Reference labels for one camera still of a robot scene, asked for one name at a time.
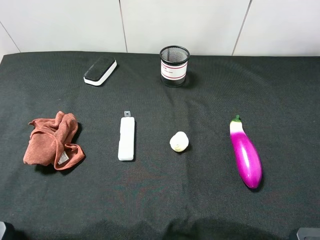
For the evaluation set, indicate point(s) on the white garlic bulb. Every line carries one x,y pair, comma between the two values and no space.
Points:
179,142

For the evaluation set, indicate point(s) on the grey robot base left corner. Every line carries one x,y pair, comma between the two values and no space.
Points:
7,231

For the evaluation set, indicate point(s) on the grey robot base right corner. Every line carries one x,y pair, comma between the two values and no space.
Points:
308,233

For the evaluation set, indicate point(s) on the white rectangular plastic case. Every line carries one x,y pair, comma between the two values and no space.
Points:
127,137

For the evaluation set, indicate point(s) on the black mesh pen holder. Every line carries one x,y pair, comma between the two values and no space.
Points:
173,65

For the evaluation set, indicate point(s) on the black tablecloth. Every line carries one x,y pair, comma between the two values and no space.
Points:
196,194

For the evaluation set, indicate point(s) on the black and white board eraser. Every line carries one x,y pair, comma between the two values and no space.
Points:
100,71

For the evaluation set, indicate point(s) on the purple toy eggplant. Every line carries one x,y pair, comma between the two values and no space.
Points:
246,156

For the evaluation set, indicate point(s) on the rust orange cloth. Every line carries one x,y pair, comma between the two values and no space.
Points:
50,142

